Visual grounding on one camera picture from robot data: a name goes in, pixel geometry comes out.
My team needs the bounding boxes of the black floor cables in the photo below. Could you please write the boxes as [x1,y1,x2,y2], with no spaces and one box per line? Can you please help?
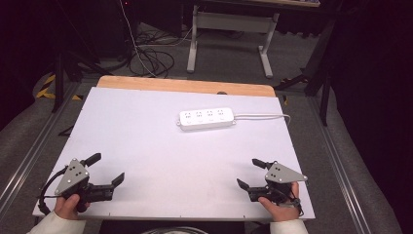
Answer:
[128,30,193,79]

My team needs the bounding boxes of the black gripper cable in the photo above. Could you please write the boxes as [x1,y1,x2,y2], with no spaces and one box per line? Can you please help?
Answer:
[37,166,70,216]

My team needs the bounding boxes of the black tripod stand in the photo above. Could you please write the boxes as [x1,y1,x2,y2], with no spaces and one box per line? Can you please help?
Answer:
[50,0,115,113]

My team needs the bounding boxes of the white board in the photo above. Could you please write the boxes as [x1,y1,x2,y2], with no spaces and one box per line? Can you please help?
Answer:
[32,86,317,222]

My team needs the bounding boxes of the white metal desk frame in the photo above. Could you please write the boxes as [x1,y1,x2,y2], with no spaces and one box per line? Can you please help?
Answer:
[186,0,321,79]

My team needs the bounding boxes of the thin white floor cable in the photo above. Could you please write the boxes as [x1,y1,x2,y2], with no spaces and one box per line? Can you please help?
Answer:
[118,0,158,78]

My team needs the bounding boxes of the white power strip cable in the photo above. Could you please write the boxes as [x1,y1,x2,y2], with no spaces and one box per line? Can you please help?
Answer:
[233,112,292,127]

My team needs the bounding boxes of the wooden table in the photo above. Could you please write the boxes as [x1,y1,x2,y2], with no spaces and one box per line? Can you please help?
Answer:
[96,75,277,98]

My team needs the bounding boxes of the black wrist strap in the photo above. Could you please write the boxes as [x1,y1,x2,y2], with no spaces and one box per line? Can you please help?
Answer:
[282,189,305,217]

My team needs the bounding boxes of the white power strip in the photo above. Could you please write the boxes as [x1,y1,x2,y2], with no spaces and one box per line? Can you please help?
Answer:
[176,107,237,132]

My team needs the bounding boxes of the person's left hand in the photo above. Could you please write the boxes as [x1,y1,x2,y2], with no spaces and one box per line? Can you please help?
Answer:
[53,193,92,221]

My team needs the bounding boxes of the black metal stand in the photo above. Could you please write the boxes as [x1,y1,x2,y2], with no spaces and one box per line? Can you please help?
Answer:
[274,18,339,127]

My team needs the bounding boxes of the aluminium floor rail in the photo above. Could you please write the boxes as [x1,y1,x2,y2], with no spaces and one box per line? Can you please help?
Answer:
[306,96,374,234]
[0,82,82,213]

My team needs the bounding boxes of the person's right hand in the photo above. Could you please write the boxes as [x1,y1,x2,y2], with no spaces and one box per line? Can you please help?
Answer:
[257,181,301,222]

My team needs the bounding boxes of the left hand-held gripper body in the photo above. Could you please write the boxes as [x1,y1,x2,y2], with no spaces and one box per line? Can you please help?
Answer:
[54,158,115,204]

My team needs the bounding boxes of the grey round stool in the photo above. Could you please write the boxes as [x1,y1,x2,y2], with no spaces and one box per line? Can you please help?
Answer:
[140,226,209,234]

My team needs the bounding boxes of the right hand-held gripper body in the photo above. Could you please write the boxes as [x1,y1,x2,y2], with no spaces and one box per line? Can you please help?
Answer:
[247,161,309,205]

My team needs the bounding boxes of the yellow black floor tape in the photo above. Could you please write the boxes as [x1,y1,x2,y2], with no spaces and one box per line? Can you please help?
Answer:
[35,73,83,101]

